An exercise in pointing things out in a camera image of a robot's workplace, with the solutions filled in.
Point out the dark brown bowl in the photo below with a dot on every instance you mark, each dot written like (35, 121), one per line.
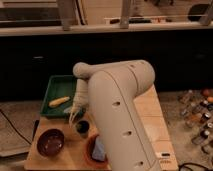
(50, 143)

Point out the spice bottles on floor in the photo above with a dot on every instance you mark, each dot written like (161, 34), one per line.
(197, 112)

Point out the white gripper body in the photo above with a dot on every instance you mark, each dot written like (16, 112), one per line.
(80, 99)

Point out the blue sponge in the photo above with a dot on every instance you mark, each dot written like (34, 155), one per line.
(98, 152)

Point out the green plastic tray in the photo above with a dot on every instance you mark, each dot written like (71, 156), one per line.
(58, 86)

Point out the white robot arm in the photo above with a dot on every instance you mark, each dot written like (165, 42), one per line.
(111, 89)

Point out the orange plate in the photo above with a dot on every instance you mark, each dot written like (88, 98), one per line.
(89, 146)

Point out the yellow corn cob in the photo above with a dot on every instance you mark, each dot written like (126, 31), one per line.
(58, 101)

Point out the wooden table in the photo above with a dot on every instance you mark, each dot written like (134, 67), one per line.
(72, 155)

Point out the metal cup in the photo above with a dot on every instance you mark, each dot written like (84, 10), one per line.
(82, 127)

